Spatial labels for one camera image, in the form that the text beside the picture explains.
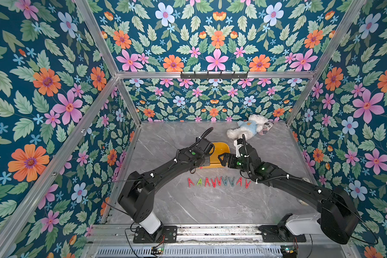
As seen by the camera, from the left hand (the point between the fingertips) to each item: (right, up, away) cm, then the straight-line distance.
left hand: (207, 159), depth 86 cm
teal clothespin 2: (+14, -14, +4) cm, 20 cm away
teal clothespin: (+10, -13, +4) cm, 17 cm away
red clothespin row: (-10, -13, +4) cm, 17 cm away
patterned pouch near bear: (+44, +20, +28) cm, 56 cm away
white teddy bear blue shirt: (+33, +21, +21) cm, 44 cm away
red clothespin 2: (+4, -14, +4) cm, 16 cm away
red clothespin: (0, -13, +4) cm, 14 cm away
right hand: (+9, +2, -5) cm, 10 cm away
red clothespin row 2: (+19, -13, +4) cm, 23 cm away
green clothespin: (-4, -13, +4) cm, 14 cm away
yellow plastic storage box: (+9, +5, +15) cm, 18 cm away
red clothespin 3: (+7, -13, +4) cm, 16 cm away
